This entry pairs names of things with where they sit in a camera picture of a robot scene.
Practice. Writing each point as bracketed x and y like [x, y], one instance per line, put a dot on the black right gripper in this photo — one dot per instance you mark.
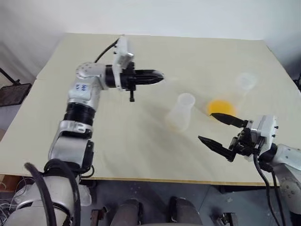
[242, 143]

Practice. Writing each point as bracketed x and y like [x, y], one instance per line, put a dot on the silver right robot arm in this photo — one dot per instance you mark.
[289, 155]

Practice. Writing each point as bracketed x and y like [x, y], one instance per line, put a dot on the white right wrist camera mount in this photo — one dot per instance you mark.
[266, 129]

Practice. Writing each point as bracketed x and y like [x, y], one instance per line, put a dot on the clear cup of orange liquid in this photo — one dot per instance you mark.
[221, 107]

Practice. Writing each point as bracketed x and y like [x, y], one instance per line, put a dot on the black object at room edge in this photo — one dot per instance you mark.
[298, 81]

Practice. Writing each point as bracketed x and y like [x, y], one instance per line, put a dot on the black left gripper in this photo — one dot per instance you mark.
[127, 78]

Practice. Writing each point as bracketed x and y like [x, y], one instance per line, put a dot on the translucent plastic flask bottle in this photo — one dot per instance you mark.
[179, 113]

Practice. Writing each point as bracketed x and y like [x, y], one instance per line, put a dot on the black mesh metal rack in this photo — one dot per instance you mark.
[14, 93]

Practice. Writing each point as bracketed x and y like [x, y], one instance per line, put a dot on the dark rounded shape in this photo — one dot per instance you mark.
[185, 213]

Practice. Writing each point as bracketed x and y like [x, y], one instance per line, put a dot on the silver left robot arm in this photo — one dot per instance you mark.
[80, 94]

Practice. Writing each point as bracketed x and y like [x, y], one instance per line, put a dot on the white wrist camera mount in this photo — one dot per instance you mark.
[266, 129]
[122, 54]

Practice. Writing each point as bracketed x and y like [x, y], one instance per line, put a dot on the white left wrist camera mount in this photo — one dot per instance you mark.
[122, 54]

